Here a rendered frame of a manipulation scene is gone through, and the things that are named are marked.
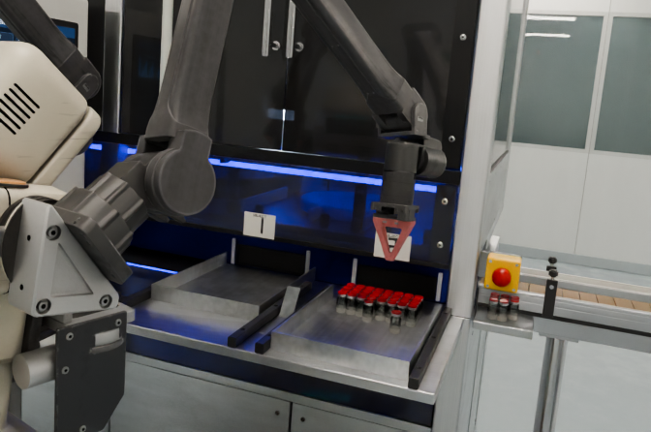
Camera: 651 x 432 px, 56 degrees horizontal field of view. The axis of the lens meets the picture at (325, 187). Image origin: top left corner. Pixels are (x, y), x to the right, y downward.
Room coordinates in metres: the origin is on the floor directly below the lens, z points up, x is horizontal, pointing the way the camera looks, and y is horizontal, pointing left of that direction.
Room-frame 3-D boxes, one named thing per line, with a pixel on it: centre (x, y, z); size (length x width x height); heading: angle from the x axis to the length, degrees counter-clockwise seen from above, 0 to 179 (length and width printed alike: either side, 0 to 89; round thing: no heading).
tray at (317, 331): (1.21, -0.10, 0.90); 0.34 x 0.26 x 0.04; 161
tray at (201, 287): (1.42, 0.19, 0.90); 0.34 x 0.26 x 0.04; 161
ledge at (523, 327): (1.38, -0.44, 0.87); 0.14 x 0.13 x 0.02; 161
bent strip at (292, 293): (1.23, 0.07, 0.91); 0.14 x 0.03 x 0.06; 162
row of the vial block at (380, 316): (1.29, -0.13, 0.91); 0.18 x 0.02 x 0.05; 71
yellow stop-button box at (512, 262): (1.35, -0.41, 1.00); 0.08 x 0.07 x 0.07; 161
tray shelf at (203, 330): (1.30, 0.05, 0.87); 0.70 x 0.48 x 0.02; 71
